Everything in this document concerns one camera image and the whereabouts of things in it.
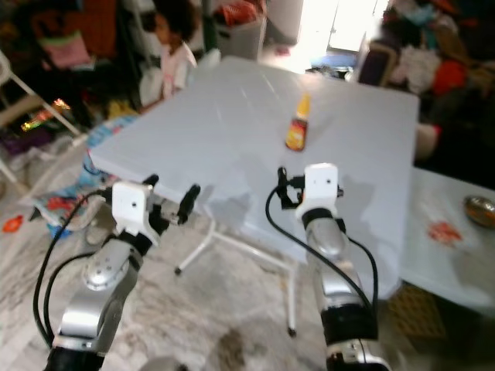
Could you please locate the yellow-capped orange sauce bottle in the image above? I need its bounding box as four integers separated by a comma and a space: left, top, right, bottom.
285, 93, 312, 151

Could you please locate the large white folding table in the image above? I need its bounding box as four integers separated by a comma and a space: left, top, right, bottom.
87, 56, 421, 337

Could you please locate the colourful printed floor mat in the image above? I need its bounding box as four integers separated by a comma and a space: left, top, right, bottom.
31, 116, 117, 225

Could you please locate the child in pink shirt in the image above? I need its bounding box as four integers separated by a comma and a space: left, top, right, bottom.
139, 0, 198, 109

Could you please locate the small red floor item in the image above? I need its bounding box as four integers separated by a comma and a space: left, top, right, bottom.
2, 215, 24, 234

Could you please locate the grey storage bin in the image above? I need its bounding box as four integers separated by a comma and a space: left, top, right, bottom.
215, 17, 268, 61

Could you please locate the white folding chair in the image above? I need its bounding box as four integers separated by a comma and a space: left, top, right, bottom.
0, 53, 78, 194

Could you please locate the pink bag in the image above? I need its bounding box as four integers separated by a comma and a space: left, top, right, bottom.
43, 31, 94, 69

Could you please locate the small white side table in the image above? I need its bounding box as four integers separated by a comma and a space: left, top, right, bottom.
394, 166, 495, 318

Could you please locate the white plastic bag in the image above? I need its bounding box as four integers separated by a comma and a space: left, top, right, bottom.
391, 48, 442, 94

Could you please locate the red bag in bin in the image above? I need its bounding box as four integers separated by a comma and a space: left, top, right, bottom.
220, 2, 258, 26

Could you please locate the metal bowl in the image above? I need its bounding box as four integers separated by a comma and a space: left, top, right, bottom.
464, 195, 495, 229

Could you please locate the red cloth bundle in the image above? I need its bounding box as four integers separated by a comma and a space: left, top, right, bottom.
433, 60, 469, 95

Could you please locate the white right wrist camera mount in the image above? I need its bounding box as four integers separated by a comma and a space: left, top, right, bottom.
302, 162, 342, 213

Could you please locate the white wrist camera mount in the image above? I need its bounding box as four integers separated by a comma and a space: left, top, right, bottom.
302, 162, 342, 213
112, 182, 154, 233

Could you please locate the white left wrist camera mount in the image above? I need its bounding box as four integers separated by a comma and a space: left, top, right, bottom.
112, 182, 154, 233

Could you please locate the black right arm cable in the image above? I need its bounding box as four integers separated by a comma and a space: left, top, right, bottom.
265, 185, 380, 314

